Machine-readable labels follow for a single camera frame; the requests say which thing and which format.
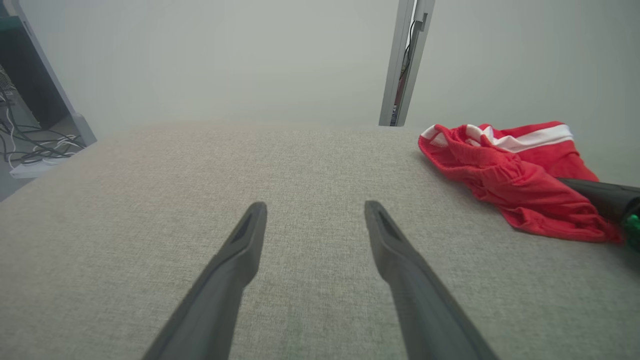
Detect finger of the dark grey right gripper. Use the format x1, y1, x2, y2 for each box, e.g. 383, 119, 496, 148
556, 177, 640, 224

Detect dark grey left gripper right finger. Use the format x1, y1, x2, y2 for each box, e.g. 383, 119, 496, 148
363, 200, 501, 360

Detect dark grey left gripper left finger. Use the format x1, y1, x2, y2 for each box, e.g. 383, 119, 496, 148
141, 201, 269, 360

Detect red white sports shorts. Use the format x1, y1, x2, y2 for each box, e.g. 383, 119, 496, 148
417, 120, 624, 245

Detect white power strip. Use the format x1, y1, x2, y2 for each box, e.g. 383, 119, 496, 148
9, 154, 77, 180

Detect teal plug right camera cable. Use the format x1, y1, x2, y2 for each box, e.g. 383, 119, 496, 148
621, 213, 640, 252

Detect grey metal post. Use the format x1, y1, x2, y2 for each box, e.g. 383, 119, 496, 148
378, 0, 436, 127

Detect black floor cable bundle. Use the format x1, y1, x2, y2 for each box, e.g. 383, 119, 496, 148
0, 70, 87, 169

